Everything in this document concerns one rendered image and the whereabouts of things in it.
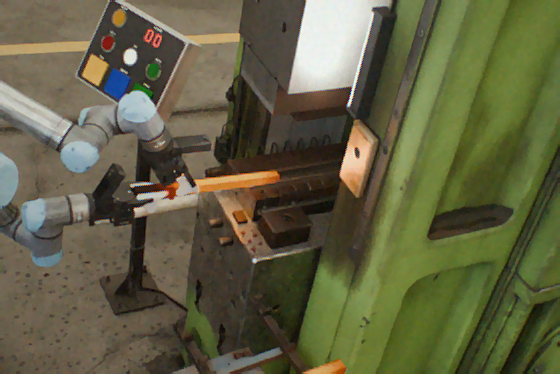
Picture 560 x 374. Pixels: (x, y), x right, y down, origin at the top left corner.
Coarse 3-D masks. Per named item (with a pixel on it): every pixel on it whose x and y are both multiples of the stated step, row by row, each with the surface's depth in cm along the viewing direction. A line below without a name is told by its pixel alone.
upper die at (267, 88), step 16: (256, 64) 207; (256, 80) 209; (272, 80) 200; (272, 96) 202; (288, 96) 202; (304, 96) 204; (320, 96) 207; (336, 96) 209; (272, 112) 203; (288, 112) 205
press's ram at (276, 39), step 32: (256, 0) 202; (288, 0) 187; (320, 0) 181; (352, 0) 185; (384, 0) 190; (256, 32) 204; (288, 32) 189; (320, 32) 187; (352, 32) 191; (288, 64) 192; (320, 64) 193; (352, 64) 198
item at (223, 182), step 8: (224, 176) 222; (232, 176) 223; (240, 176) 224; (248, 176) 225; (256, 176) 226; (264, 176) 226; (272, 176) 227; (152, 184) 212; (160, 184) 213; (176, 184) 215; (200, 184) 217; (208, 184) 218; (216, 184) 219; (224, 184) 220; (232, 184) 222; (240, 184) 223; (248, 184) 224; (136, 192) 209; (144, 192) 209; (168, 192) 214; (192, 192) 217
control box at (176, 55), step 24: (120, 0) 257; (144, 24) 248; (96, 48) 256; (120, 48) 251; (144, 48) 247; (168, 48) 243; (192, 48) 243; (144, 72) 247; (168, 72) 243; (168, 96) 245
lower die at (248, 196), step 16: (336, 144) 250; (240, 160) 235; (256, 160) 237; (272, 160) 238; (288, 160) 238; (304, 160) 239; (320, 160) 240; (336, 160) 240; (304, 176) 231; (320, 176) 233; (336, 176) 235; (240, 192) 229; (256, 192) 223; (272, 192) 224; (288, 192) 225; (304, 192) 227; (320, 192) 230; (256, 208) 223; (320, 208) 235
